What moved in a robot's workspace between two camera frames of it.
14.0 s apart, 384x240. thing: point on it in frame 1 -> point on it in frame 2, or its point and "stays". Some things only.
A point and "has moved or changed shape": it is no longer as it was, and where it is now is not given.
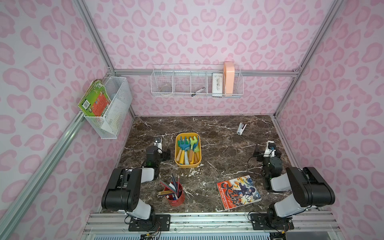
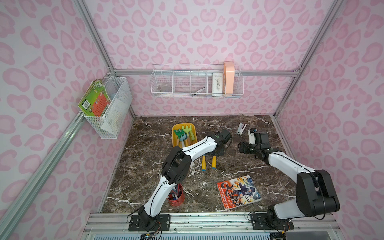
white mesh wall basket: x=120 y=91 stays
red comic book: x=238 y=192 stays
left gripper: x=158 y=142 -> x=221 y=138
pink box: x=229 y=77 stays
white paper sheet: x=115 y=117 stays
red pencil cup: x=174 y=193 stays
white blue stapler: x=241 y=128 stays
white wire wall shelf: x=205 y=80 stays
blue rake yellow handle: x=183 y=145 -> x=214 y=162
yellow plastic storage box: x=187 y=135 has moved or changed shape
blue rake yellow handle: x=183 y=144 -> x=203 y=163
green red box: x=96 y=99 stays
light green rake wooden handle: x=192 y=142 has moved or changed shape
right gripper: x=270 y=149 -> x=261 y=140
